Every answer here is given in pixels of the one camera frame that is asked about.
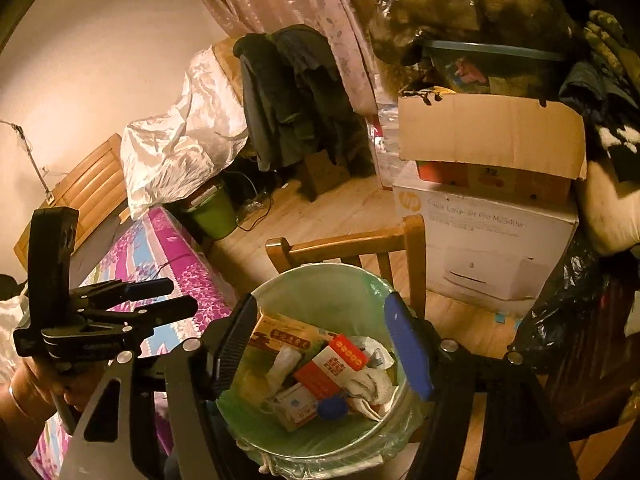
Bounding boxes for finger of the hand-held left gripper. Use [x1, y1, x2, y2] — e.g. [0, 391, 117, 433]
[87, 295, 198, 333]
[75, 277, 175, 311]

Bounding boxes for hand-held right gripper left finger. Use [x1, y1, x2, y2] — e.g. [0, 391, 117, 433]
[57, 294, 258, 480]

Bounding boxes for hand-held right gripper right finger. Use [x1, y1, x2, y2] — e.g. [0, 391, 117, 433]
[384, 291, 581, 480]

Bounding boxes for white paper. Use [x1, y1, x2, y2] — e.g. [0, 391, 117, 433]
[345, 335, 401, 421]

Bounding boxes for white tissue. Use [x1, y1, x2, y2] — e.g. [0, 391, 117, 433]
[267, 345, 303, 391]

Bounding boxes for long red white box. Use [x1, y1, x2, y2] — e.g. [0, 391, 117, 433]
[294, 334, 371, 401]

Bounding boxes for blue round cap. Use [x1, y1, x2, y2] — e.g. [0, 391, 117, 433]
[318, 395, 349, 421]

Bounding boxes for bin with green liner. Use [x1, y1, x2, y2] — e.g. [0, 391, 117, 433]
[215, 264, 436, 463]

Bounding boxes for person's left forearm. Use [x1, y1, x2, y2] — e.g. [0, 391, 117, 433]
[0, 385, 56, 461]

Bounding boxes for person's left hand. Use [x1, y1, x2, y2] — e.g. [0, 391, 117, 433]
[10, 352, 108, 413]

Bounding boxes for floral striped bedsheet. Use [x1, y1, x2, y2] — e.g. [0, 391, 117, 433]
[27, 206, 236, 480]

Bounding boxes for dark grey mattress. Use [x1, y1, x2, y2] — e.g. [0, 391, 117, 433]
[70, 215, 136, 286]

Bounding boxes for wooden headboard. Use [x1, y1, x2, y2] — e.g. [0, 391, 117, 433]
[14, 133, 132, 261]

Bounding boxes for metal pole stand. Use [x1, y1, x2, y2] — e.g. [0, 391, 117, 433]
[0, 120, 56, 206]

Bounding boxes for green plastic bucket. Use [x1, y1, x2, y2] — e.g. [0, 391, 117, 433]
[181, 182, 238, 240]

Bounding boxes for wooden chair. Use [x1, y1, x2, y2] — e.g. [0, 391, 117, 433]
[265, 215, 427, 321]

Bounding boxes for white printer box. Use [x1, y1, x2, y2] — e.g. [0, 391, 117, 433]
[392, 160, 580, 317]

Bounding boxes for large white satin cover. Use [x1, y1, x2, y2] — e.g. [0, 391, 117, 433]
[121, 45, 249, 220]

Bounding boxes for shiny black plastic bag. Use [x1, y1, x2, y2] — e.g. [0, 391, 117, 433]
[510, 240, 608, 366]

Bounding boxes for small brown cardboard box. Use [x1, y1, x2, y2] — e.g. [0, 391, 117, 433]
[302, 150, 351, 196]

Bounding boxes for plastic wrapped bottle pack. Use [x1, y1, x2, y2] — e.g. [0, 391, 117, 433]
[366, 102, 403, 191]

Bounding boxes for open brown cardboard box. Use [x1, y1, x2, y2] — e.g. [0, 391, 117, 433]
[397, 92, 587, 206]

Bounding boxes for cream cushion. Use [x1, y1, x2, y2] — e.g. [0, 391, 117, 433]
[575, 157, 640, 258]

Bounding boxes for tan cloth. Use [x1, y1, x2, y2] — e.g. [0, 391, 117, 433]
[212, 36, 248, 93]

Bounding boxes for black jacket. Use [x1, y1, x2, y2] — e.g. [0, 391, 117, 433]
[272, 24, 373, 166]

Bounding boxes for black white patterned cloth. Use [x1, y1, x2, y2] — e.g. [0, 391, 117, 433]
[592, 120, 640, 181]

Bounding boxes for blue plastic basin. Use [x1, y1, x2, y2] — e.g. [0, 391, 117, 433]
[417, 39, 568, 98]

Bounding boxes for dark blue clothing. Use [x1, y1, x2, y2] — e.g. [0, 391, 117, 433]
[557, 60, 640, 126]

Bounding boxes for pink patterned curtain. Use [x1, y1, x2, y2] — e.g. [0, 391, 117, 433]
[185, 0, 396, 116]

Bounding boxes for clear bag of fur clothing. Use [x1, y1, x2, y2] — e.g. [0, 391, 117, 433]
[367, 0, 581, 68]

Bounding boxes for camouflage clothing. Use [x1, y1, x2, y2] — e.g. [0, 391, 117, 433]
[582, 7, 640, 91]

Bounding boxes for metal bracelet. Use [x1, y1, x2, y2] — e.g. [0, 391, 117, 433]
[7, 382, 38, 426]

